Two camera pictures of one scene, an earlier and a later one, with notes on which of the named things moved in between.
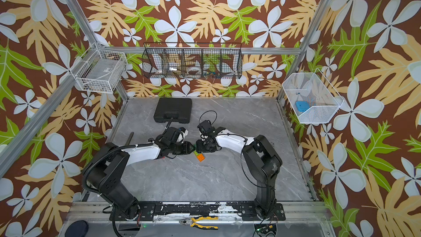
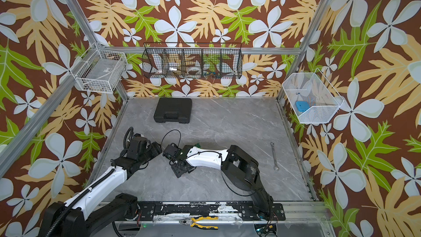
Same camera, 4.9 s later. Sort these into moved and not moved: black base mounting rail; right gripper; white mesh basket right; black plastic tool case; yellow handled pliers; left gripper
Moved: left gripper; right gripper
Not moved: yellow handled pliers; white mesh basket right; black base mounting rail; black plastic tool case
